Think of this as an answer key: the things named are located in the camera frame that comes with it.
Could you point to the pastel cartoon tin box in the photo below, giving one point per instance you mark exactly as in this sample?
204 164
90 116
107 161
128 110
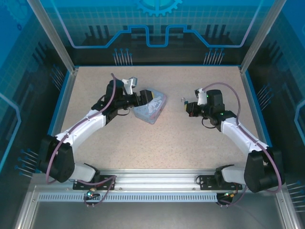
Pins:
152 109

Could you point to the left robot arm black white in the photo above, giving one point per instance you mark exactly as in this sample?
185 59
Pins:
78 126

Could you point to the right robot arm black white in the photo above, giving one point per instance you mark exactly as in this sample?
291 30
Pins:
240 133

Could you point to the right connector with green light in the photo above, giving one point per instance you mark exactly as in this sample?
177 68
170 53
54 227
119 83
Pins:
231 193

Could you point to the connector with green light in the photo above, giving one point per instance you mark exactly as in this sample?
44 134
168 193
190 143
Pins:
231 193
90 192

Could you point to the left connector with green light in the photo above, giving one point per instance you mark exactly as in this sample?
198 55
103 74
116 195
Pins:
90 192

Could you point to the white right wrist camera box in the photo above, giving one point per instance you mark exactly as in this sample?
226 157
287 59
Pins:
201 96

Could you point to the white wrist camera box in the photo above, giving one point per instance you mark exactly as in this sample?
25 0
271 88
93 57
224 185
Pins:
129 84
201 96

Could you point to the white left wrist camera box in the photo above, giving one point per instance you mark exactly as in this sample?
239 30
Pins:
129 84

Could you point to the aluminium table side rail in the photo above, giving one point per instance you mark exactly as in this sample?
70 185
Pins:
257 114
64 107

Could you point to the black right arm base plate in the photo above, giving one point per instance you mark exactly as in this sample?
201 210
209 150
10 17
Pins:
207 182

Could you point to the aluminium mounting rail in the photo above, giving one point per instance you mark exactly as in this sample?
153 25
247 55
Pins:
155 179

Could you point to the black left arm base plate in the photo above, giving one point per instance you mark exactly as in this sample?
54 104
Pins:
107 183

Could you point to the aluminium frame post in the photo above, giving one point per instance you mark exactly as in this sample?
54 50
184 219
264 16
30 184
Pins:
262 35
54 35

